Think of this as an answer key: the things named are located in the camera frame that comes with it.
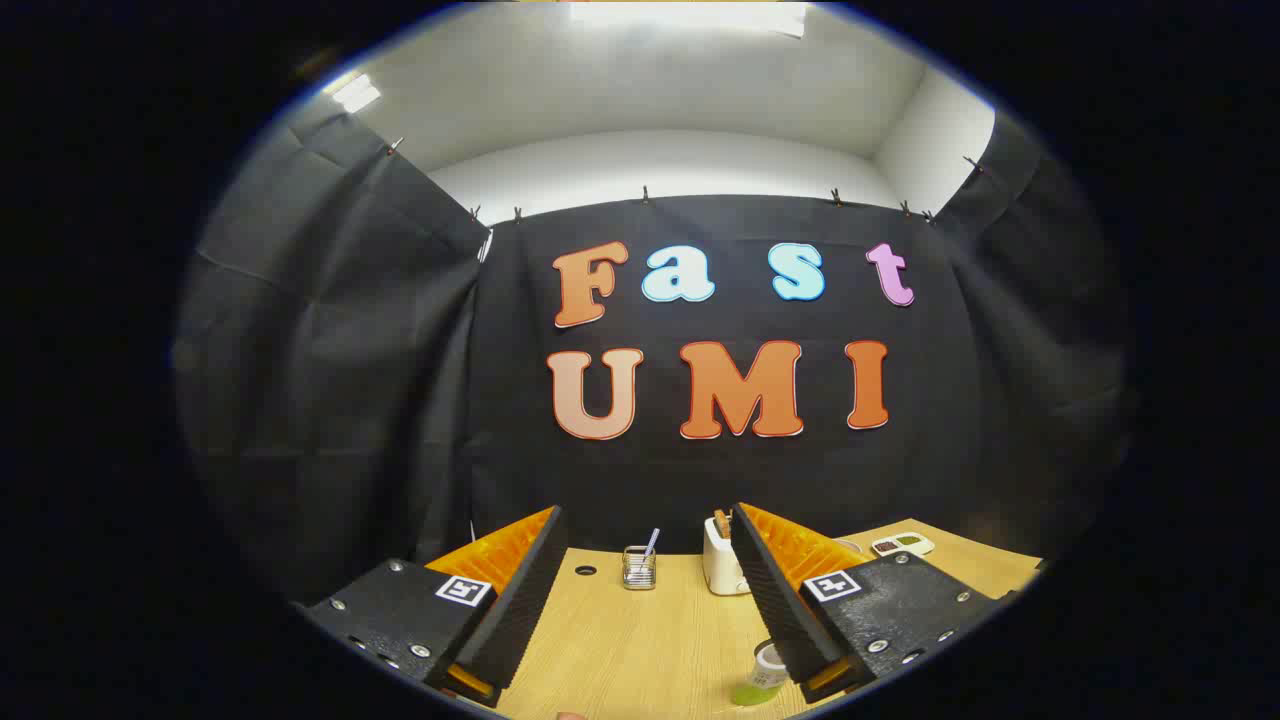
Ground wooden table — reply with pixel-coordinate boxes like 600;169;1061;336
440;517;1046;720

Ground white toaster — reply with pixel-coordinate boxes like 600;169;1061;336
703;515;751;596

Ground black backdrop cloth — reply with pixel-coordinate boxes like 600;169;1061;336
172;95;1136;606

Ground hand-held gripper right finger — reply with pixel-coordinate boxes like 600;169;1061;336
728;502;1021;706

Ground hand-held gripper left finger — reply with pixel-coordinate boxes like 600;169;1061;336
298;504;571;709

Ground clear plastic juice bottle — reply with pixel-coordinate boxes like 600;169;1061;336
730;640;791;708

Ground ceiling light panel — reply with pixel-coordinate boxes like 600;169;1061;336
325;72;383;114

